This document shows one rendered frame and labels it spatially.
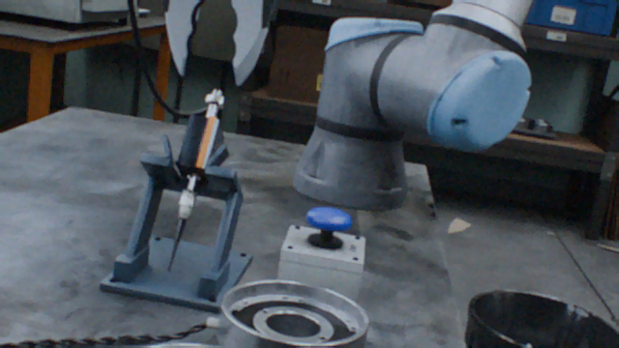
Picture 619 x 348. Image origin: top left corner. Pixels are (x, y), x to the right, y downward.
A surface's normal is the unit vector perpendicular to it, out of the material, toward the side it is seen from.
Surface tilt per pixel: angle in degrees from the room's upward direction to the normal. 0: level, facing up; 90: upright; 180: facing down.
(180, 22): 90
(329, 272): 90
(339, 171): 73
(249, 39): 90
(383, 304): 0
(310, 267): 90
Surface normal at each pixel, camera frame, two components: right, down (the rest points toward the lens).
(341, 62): -0.73, 0.04
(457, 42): -0.33, -0.17
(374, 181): 0.34, -0.02
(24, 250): 0.14, -0.96
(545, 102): -0.10, 0.22
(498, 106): 0.58, 0.40
